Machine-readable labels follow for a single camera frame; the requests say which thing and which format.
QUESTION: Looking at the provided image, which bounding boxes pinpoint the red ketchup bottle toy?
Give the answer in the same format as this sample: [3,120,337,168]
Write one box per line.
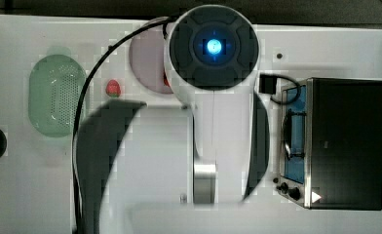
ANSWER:
[164,74,170,87]

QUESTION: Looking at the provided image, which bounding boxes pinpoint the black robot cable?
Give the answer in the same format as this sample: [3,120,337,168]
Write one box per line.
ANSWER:
[71,16,177,234]

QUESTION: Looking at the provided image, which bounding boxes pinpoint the grey round plate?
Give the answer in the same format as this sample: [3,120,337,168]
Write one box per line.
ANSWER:
[129,26,172,95]

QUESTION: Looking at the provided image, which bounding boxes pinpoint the pink strawberry toy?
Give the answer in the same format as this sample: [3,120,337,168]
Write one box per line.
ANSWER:
[105,79,121,98]

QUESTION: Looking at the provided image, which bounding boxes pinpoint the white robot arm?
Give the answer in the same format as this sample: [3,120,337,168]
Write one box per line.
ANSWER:
[164,5,269,205]

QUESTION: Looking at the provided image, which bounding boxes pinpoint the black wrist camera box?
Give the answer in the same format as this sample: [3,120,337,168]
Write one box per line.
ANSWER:
[259,74,278,95]

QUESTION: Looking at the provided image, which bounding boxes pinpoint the green perforated colander basket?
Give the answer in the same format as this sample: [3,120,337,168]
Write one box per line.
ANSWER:
[28,55,86,137]

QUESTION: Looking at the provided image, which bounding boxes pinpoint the black steel toaster oven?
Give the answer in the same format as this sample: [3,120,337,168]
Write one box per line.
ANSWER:
[276,78,382,211]

